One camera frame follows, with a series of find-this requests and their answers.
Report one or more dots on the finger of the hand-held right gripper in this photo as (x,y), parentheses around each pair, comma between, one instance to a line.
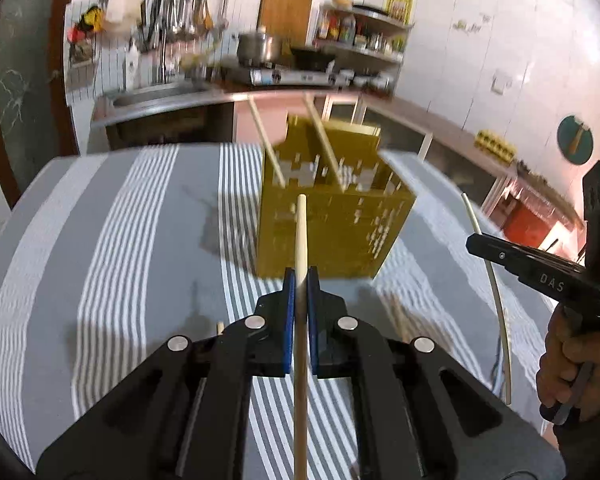
(510,259)

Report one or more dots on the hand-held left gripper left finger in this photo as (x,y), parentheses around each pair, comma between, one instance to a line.
(289,320)

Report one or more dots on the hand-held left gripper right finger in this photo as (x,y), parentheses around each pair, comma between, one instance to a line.
(314,320)

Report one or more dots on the white chopstick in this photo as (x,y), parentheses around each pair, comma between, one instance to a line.
(503,320)

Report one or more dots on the yellow perforated utensil holder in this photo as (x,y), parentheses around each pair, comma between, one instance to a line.
(330,230)

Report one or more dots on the row of hanging kitchen utensils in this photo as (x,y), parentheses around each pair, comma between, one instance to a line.
(177,10)

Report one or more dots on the person's right hand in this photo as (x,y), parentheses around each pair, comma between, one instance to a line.
(560,360)

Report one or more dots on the red box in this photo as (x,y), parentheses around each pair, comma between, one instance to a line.
(527,220)

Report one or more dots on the yellow tray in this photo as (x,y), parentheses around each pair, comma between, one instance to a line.
(495,144)

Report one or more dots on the steel kitchen counter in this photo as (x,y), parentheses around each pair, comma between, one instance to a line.
(430,122)

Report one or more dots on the grey white striped tablecloth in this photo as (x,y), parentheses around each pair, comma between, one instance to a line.
(130,270)

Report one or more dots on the steel gas stove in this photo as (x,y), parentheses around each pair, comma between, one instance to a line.
(285,76)

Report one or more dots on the steel sink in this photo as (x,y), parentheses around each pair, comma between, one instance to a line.
(160,94)

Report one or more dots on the black wok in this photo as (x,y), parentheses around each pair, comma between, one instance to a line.
(312,57)

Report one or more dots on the steel kitchen shelf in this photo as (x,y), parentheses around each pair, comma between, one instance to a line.
(365,35)

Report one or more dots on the yellow framed picture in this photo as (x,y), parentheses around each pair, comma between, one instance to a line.
(399,9)

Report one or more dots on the steel cooking pot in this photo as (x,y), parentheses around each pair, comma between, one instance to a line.
(259,47)

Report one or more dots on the steel faucet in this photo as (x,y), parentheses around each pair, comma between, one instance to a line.
(164,55)

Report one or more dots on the white bottle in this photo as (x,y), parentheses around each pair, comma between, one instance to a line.
(132,67)

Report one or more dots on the wooden cutting board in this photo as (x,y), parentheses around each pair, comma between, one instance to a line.
(285,12)

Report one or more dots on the round green wall plaque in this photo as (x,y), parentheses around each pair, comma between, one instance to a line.
(575,140)

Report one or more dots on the white wall switch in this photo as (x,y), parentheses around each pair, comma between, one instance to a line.
(501,84)

